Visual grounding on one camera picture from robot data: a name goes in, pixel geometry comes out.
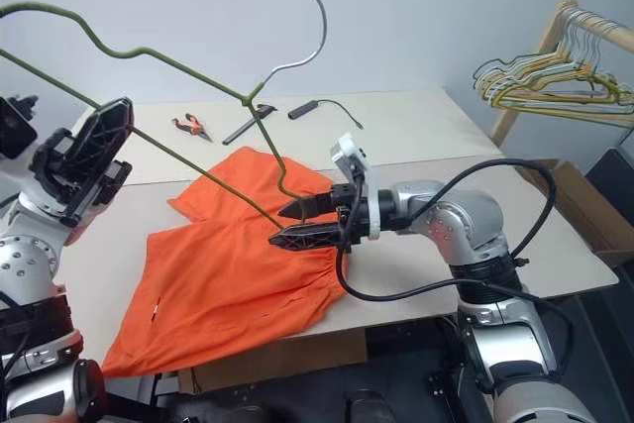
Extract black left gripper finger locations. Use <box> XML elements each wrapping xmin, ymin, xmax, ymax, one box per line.
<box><xmin>100</xmin><ymin>159</ymin><xmax>134</xmax><ymax>197</ymax></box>
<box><xmin>63</xmin><ymin>96</ymin><xmax>135</xmax><ymax>187</ymax></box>

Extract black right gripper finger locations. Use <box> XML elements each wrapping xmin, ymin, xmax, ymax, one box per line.
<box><xmin>279</xmin><ymin>189</ymin><xmax>334</xmax><ymax>222</ymax></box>
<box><xmin>267</xmin><ymin>222</ymin><xmax>344</xmax><ymax>253</ymax></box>

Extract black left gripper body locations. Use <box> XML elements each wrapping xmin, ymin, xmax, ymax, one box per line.
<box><xmin>28</xmin><ymin>128</ymin><xmax>114</xmax><ymax>229</ymax></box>

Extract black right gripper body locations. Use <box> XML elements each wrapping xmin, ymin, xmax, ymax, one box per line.
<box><xmin>329</xmin><ymin>183</ymin><xmax>372</xmax><ymax>254</ymax></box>

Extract green wire hanger silver hook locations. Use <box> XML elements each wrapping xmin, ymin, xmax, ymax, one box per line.
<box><xmin>0</xmin><ymin>0</ymin><xmax>329</xmax><ymax>232</ymax></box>

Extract orange shorts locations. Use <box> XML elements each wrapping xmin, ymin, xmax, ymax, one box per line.
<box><xmin>101</xmin><ymin>145</ymin><xmax>351</xmax><ymax>377</ymax></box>

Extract black caliper tool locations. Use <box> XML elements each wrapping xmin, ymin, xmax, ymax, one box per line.
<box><xmin>221</xmin><ymin>103</ymin><xmax>279</xmax><ymax>148</ymax></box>

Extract dark rounded shape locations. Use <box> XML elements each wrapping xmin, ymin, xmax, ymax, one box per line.
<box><xmin>345</xmin><ymin>388</ymin><xmax>398</xmax><ymax>423</ymax></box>

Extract brown cardboard box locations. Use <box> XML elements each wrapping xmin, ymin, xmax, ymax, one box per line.
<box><xmin>516</xmin><ymin>158</ymin><xmax>634</xmax><ymax>268</ymax></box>

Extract black case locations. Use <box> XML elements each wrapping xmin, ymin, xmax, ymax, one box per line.
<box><xmin>582</xmin><ymin>145</ymin><xmax>634</xmax><ymax>201</ymax></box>

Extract wooden clothes rack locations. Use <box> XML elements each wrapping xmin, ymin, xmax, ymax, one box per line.
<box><xmin>488</xmin><ymin>0</ymin><xmax>634</xmax><ymax>147</ymax></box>

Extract orange handled pliers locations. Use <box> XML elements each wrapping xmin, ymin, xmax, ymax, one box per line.
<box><xmin>170</xmin><ymin>112</ymin><xmax>216</xmax><ymax>144</ymax></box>

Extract black adapter with cable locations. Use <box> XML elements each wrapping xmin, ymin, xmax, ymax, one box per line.
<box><xmin>287</xmin><ymin>97</ymin><xmax>366</xmax><ymax>131</ymax></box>

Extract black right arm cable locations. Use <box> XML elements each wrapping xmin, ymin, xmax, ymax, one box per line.
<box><xmin>335</xmin><ymin>159</ymin><xmax>576</xmax><ymax>394</ymax></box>

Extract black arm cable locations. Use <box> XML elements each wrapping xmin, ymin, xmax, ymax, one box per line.
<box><xmin>335</xmin><ymin>159</ymin><xmax>576</xmax><ymax>394</ymax></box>
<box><xmin>0</xmin><ymin>331</ymin><xmax>32</xmax><ymax>384</ymax></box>

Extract dark green wire hanger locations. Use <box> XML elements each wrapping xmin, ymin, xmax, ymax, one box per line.
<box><xmin>472</xmin><ymin>16</ymin><xmax>621</xmax><ymax>98</ymax></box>

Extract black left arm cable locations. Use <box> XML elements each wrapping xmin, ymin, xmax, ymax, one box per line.
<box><xmin>0</xmin><ymin>331</ymin><xmax>32</xmax><ymax>384</ymax></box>

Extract yellow wire hanger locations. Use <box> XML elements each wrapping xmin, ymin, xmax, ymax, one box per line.
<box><xmin>492</xmin><ymin>21</ymin><xmax>631</xmax><ymax>110</ymax></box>

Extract bundle of wire hangers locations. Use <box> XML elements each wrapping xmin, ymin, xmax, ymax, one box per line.
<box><xmin>487</xmin><ymin>12</ymin><xmax>634</xmax><ymax>120</ymax></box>

